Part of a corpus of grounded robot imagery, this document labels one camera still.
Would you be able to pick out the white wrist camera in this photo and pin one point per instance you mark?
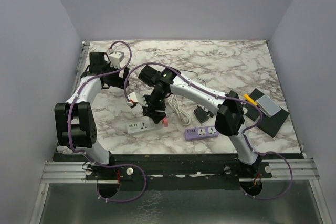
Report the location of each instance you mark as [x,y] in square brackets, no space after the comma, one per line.
[135,98]
[116,57]

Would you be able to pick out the white power strip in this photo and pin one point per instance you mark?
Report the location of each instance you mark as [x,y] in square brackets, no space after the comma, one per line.
[143,126]

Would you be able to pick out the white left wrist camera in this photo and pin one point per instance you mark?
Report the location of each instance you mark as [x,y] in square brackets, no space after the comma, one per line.
[116,57]

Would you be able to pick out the pink plug adapter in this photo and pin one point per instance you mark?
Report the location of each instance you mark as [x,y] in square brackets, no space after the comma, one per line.
[165,122]

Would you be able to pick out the purple power strip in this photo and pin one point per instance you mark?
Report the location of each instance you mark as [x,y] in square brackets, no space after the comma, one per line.
[200,133]

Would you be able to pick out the yellow handled screwdriver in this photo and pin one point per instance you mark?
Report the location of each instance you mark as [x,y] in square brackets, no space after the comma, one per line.
[250,100]

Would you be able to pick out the black mounting base rail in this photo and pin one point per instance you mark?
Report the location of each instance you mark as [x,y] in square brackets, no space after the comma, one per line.
[168,171]

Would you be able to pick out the grey rectangular box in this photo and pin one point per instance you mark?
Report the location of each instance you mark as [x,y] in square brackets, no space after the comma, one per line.
[268,106]

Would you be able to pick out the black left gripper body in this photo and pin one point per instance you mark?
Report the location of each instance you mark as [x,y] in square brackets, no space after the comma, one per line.
[115,80]

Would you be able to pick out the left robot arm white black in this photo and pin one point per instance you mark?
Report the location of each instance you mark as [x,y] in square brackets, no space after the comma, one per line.
[75,125]

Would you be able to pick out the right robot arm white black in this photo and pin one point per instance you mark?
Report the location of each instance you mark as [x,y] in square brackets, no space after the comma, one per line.
[227,108]

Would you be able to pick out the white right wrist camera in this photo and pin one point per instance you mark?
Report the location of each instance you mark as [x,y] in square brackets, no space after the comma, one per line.
[135,98]

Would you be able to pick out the black power adapter brick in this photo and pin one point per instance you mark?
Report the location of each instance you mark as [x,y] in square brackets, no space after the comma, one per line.
[201,115]

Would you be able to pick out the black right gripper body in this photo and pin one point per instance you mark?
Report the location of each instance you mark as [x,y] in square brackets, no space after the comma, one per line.
[155,103]

